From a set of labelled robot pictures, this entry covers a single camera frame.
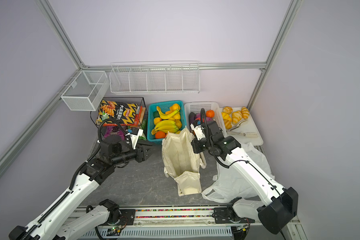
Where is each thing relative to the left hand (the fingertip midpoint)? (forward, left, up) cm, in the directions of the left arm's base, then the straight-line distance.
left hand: (153, 149), depth 69 cm
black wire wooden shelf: (+27, +11, -9) cm, 31 cm away
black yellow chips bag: (+32, +22, -7) cm, 39 cm away
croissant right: (+42, -64, -23) cm, 80 cm away
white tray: (+24, -59, -24) cm, 68 cm away
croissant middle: (+38, -56, -22) cm, 71 cm away
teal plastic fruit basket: (+49, -2, -20) cm, 53 cm away
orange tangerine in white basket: (+40, -36, -21) cm, 58 cm away
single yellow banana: (+38, -4, -19) cm, 43 cm away
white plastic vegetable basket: (+47, -26, -20) cm, 58 cm away
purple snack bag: (+28, +33, -20) cm, 48 cm away
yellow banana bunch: (+29, -3, -19) cm, 34 cm away
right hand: (+4, -19, -4) cm, 20 cm away
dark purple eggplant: (+38, -22, -21) cm, 48 cm away
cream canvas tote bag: (+5, -12, -26) cm, 29 cm away
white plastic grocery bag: (-11, -39, -24) cm, 47 cm away
